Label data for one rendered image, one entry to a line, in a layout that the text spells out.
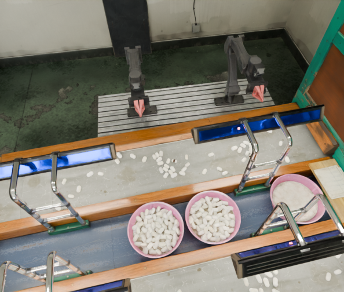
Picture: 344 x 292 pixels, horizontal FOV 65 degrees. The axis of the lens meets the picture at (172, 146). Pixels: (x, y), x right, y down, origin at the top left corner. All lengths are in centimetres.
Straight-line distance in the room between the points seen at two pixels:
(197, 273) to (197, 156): 61
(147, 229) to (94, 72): 229
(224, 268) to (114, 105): 124
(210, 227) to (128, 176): 51
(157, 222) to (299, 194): 74
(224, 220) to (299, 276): 39
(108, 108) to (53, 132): 103
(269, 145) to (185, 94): 69
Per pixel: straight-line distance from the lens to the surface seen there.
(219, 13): 342
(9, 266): 112
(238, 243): 135
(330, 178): 163
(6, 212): 164
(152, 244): 135
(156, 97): 195
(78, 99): 305
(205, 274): 133
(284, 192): 154
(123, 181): 150
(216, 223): 138
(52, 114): 301
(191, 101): 193
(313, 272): 145
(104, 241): 146
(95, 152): 119
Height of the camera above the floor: 204
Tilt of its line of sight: 55 degrees down
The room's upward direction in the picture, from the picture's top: 2 degrees counter-clockwise
